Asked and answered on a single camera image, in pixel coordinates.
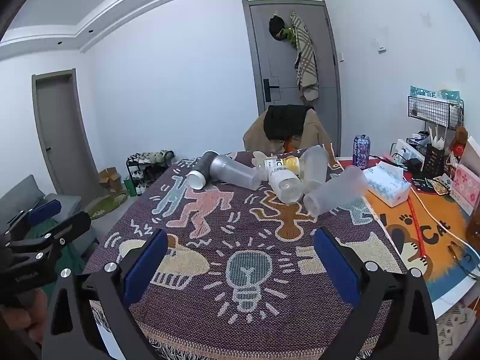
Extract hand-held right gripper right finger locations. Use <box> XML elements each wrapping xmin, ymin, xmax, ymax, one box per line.
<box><xmin>313</xmin><ymin>227</ymin><xmax>439</xmax><ymax>360</ymax></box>

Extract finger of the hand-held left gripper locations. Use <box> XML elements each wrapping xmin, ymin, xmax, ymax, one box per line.
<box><xmin>5</xmin><ymin>199</ymin><xmax>62</xmax><ymax>234</ymax></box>
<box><xmin>4</xmin><ymin>212</ymin><xmax>92</xmax><ymax>268</ymax></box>

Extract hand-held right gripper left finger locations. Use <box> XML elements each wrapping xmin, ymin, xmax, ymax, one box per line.
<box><xmin>41</xmin><ymin>228</ymin><xmax>169</xmax><ymax>360</ymax></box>

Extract frosted plastic cup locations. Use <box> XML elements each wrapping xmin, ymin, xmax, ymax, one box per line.
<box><xmin>300</xmin><ymin>144</ymin><xmax>330</xmax><ymax>193</ymax></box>
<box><xmin>209</xmin><ymin>154</ymin><xmax>262</xmax><ymax>191</ymax></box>
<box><xmin>303</xmin><ymin>165</ymin><xmax>369</xmax><ymax>217</ymax></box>

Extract clear cup with white label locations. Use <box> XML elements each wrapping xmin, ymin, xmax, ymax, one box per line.
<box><xmin>268</xmin><ymin>169</ymin><xmax>304</xmax><ymax>204</ymax></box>

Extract black cup with white rim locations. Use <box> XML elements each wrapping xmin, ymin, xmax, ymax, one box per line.
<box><xmin>187</xmin><ymin>150</ymin><xmax>220</xmax><ymax>190</ymax></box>

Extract person's left hand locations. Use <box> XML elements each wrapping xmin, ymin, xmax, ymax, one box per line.
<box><xmin>0</xmin><ymin>289</ymin><xmax>50</xmax><ymax>346</ymax></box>

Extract grey sofa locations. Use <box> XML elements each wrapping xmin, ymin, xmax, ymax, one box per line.
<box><xmin>0</xmin><ymin>174</ymin><xmax>100</xmax><ymax>271</ymax></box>

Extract dark green cloth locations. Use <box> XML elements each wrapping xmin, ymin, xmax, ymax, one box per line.
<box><xmin>26</xmin><ymin>229</ymin><xmax>86</xmax><ymax>298</ymax></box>

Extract green rug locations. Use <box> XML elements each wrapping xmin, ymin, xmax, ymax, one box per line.
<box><xmin>87</xmin><ymin>191</ymin><xmax>130</xmax><ymax>220</ymax></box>

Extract cardboard box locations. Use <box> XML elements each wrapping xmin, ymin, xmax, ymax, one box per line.
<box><xmin>98</xmin><ymin>167</ymin><xmax>124</xmax><ymax>194</ymax></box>

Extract plain grey door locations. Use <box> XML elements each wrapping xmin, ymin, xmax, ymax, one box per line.
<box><xmin>32</xmin><ymin>68</ymin><xmax>107</xmax><ymax>200</ymax></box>

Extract red strip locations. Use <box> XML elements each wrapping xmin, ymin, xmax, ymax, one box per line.
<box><xmin>407</xmin><ymin>195</ymin><xmax>428</xmax><ymax>260</ymax></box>

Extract black shoe rack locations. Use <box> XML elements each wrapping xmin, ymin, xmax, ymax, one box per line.
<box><xmin>125</xmin><ymin>150</ymin><xmax>177</xmax><ymax>198</ymax></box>

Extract white tissue pack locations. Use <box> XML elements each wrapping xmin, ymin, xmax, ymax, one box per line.
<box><xmin>363</xmin><ymin>161</ymin><xmax>412</xmax><ymax>208</ymax></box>

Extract printed blanket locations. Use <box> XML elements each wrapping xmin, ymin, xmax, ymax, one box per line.
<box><xmin>80</xmin><ymin>150</ymin><xmax>409</xmax><ymax>360</ymax></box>

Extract orange cat mat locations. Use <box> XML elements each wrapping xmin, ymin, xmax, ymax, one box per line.
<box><xmin>335</xmin><ymin>154</ymin><xmax>480</xmax><ymax>304</ymax></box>

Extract yellow label plastic bottle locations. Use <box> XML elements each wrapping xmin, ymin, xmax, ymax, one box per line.
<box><xmin>264</xmin><ymin>155</ymin><xmax>303</xmax><ymax>176</ymax></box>

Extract purple drink can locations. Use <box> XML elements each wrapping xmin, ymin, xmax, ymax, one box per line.
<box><xmin>352</xmin><ymin>134</ymin><xmax>371</xmax><ymax>169</ymax></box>

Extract small patterned tray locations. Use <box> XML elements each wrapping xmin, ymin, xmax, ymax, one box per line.
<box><xmin>430</xmin><ymin>175</ymin><xmax>453</xmax><ymax>196</ymax></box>

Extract black cutlery holder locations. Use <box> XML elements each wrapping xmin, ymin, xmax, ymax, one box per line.
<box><xmin>422</xmin><ymin>129</ymin><xmax>446</xmax><ymax>179</ymax></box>

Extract pink flower box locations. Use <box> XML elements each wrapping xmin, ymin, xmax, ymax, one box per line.
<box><xmin>452</xmin><ymin>154</ymin><xmax>480</xmax><ymax>211</ymax></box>

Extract black cloth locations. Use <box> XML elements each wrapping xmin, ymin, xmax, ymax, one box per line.
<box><xmin>263</xmin><ymin>105</ymin><xmax>313</xmax><ymax>142</ymax></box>

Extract brown plush toy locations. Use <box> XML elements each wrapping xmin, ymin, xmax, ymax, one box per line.
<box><xmin>449</xmin><ymin>125</ymin><xmax>469</xmax><ymax>159</ymax></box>

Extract black door lock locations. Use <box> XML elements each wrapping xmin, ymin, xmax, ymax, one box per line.
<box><xmin>263</xmin><ymin>79</ymin><xmax>280</xmax><ymax>102</ymax></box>

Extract teal packet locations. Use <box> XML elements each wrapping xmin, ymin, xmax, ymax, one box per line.
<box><xmin>410</xmin><ymin>85</ymin><xmax>461</xmax><ymax>102</ymax></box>

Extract plaid scarf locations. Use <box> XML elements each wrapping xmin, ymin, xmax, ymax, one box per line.
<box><xmin>290</xmin><ymin>12</ymin><xmax>319</xmax><ymax>102</ymax></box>

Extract grey door with lock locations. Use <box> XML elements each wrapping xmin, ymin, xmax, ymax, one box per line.
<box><xmin>242</xmin><ymin>0</ymin><xmax>343</xmax><ymax>158</ymax></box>

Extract black hat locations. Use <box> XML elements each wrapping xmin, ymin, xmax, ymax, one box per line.
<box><xmin>268</xmin><ymin>16</ymin><xmax>288</xmax><ymax>41</ymax></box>

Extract white cable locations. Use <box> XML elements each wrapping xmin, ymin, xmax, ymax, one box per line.
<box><xmin>409</xmin><ymin>185</ymin><xmax>480</xmax><ymax>260</ymax></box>

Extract black wire basket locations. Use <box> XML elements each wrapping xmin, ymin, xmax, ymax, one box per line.
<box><xmin>407</xmin><ymin>95</ymin><xmax>464</xmax><ymax>131</ymax></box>

